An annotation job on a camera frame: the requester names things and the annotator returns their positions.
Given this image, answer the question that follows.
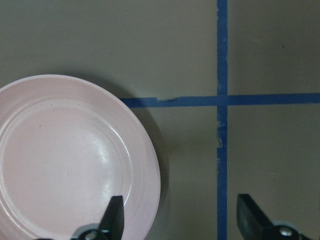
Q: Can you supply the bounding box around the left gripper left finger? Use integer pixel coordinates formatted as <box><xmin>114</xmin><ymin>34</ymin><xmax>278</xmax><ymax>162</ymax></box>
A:
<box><xmin>72</xmin><ymin>195</ymin><xmax>125</xmax><ymax>240</ymax></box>

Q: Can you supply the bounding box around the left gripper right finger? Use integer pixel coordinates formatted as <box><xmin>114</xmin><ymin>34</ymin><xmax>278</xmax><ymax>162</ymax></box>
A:
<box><xmin>236</xmin><ymin>193</ymin><xmax>308</xmax><ymax>240</ymax></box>

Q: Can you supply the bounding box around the pink plate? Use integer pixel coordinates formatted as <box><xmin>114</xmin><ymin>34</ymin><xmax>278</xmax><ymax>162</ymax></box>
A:
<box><xmin>0</xmin><ymin>75</ymin><xmax>161</xmax><ymax>240</ymax></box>

